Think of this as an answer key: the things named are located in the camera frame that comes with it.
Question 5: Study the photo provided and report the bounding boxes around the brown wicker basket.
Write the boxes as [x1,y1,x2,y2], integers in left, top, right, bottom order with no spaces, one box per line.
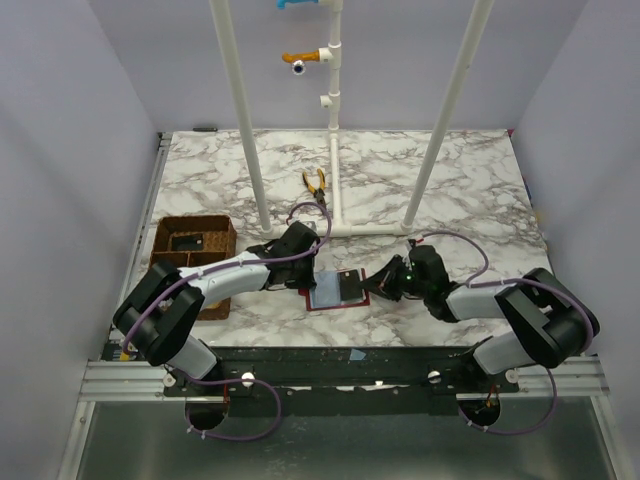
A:
[149,214,238,322]

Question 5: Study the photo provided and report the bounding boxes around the black VIP card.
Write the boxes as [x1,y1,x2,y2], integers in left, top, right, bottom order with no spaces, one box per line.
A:
[338,269,363,303]

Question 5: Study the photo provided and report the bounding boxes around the purple cable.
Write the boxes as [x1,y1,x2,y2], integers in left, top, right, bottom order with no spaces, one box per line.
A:
[122,202,332,442]
[407,231,600,435]

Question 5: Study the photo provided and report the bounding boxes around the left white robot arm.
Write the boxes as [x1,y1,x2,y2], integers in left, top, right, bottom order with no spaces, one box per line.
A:
[112,221,322,380]

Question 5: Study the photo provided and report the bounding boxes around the white PVC pipe frame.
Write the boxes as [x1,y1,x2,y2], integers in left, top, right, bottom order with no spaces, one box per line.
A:
[209,1,494,238]

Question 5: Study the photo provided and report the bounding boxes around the aluminium frame rail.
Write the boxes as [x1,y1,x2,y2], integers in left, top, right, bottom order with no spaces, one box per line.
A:
[80,357,610,402]

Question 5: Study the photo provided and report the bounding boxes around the red leather card holder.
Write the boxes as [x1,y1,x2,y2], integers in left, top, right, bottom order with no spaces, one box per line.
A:
[298,268,370,312]

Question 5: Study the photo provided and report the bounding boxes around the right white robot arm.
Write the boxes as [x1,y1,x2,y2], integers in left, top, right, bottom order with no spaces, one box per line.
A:
[361,243,600,378]

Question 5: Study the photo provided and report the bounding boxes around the blue hook on pipe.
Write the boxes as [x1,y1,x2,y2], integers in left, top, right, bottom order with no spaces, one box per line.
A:
[276,0,319,10]

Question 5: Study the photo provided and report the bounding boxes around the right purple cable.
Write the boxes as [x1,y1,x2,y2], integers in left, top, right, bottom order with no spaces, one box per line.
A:
[407,231,600,435]

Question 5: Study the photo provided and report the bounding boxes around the yellow handled pliers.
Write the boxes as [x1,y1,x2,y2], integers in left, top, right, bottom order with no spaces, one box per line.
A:
[302,168,327,209]

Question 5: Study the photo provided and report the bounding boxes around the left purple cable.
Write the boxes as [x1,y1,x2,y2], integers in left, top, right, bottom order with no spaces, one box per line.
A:
[122,202,332,442]

